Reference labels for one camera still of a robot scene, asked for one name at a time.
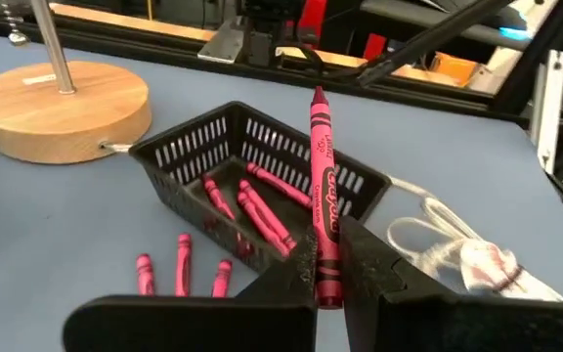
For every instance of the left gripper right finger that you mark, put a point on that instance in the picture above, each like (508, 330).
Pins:
(457, 327)

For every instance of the silver mounting plate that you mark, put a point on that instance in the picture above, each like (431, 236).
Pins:
(223, 41)

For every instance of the wooden table side board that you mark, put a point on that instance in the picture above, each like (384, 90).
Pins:
(140, 24)

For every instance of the white red safety tag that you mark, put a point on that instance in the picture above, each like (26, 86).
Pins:
(496, 269)

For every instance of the black diagonal frame strut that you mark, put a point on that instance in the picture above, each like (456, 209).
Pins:
(433, 39)

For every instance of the black plastic basket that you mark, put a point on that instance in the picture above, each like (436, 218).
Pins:
(188, 146)

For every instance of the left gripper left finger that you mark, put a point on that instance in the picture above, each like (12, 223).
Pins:
(188, 325)

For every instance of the white aluminium post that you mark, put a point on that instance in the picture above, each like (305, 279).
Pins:
(548, 112)

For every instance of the pink crayon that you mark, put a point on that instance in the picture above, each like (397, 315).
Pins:
(184, 264)
(222, 278)
(279, 185)
(267, 215)
(323, 171)
(218, 198)
(145, 276)
(259, 225)

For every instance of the white lamp shade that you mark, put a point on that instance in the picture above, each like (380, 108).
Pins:
(56, 117)

